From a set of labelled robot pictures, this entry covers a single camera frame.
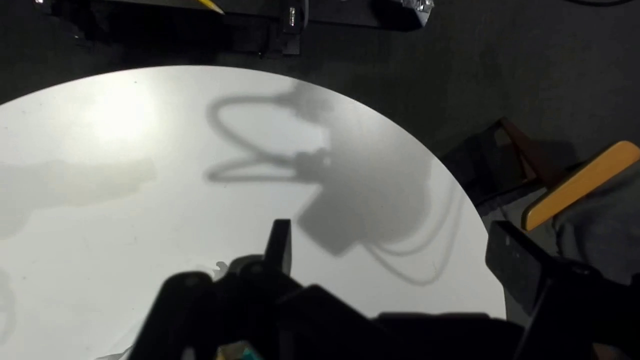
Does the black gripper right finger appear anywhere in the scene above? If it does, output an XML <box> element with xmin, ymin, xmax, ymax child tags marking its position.
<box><xmin>486</xmin><ymin>220</ymin><xmax>563</xmax><ymax>316</ymax></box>

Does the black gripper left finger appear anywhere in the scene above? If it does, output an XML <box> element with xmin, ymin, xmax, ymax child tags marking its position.
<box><xmin>263</xmin><ymin>218</ymin><xmax>294</xmax><ymax>275</ymax></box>

